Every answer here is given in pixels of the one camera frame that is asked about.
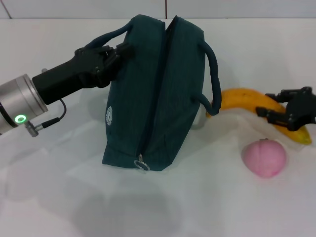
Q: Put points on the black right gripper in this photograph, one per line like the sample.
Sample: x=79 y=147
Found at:
x=302 y=111

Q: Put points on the dark teal zipper lunch bag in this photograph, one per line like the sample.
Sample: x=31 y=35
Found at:
x=138 y=98

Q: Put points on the pink peach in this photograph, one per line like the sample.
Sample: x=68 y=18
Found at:
x=264 y=159

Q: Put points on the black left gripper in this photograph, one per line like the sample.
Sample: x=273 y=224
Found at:
x=69 y=76

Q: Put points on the yellow banana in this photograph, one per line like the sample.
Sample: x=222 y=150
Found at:
x=242 y=98

